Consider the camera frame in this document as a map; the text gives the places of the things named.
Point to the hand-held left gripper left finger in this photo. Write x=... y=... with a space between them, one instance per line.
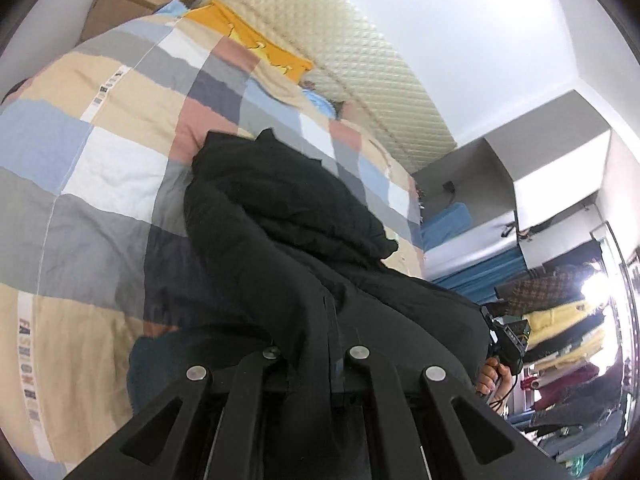
x=245 y=410

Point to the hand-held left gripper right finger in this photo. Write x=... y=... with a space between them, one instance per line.
x=395 y=410

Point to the black puffer jacket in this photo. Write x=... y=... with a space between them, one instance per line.
x=280 y=240

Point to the rack of hanging clothes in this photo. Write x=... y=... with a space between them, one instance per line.
x=565 y=350

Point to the person's right hand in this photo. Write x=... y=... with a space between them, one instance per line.
x=505 y=387

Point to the blue curtain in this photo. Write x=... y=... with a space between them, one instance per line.
x=480 y=275

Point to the blue hanging cloth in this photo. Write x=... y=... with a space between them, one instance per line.
x=445 y=227

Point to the pink pillow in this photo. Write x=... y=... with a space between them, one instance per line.
x=352 y=111

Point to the checked patchwork quilt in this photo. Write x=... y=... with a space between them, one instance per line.
x=100 y=160

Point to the light blue pillow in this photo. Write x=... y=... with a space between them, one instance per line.
x=320 y=102

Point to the cream quilted headboard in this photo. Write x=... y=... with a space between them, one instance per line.
x=350 y=45

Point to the yellow pillow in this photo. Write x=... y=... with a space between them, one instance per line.
x=255 y=35

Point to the wooden nightstand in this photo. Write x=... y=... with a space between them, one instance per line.
x=120 y=7

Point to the grey wall cabinet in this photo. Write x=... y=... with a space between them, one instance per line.
x=500 y=160

